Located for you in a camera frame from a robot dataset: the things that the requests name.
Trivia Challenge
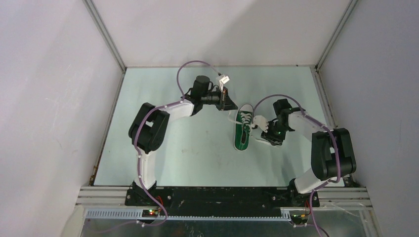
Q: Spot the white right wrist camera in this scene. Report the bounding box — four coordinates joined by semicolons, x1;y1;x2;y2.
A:
251;115;269;132

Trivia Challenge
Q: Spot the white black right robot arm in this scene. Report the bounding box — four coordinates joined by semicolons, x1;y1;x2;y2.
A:
252;99;357;206

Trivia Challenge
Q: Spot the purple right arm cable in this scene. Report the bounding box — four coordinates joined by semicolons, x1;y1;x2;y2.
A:
252;94;343;237

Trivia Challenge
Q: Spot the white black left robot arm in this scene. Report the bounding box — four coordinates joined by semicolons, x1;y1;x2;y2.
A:
128;74;238;206

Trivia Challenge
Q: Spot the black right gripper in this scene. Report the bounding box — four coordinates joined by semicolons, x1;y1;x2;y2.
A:
261;120;290;146

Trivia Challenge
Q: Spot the grey slotted cable duct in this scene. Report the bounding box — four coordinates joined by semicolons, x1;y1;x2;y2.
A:
85;208;291;221

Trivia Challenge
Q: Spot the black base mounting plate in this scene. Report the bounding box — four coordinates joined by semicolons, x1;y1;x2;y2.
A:
125;184;320;217

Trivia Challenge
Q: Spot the green canvas sneaker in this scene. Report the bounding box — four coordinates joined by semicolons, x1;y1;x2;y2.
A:
233;104;254;151

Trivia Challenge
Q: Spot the aluminium frame rail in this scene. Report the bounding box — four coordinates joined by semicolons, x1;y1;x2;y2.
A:
76;187;372;209

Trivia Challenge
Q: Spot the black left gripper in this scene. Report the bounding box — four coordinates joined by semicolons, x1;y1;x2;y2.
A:
201;86;238;112

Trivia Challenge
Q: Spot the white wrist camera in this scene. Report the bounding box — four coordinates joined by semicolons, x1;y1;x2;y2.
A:
216;74;230;91
251;115;269;132

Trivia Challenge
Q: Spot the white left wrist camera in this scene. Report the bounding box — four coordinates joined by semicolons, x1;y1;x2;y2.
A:
216;74;230;91

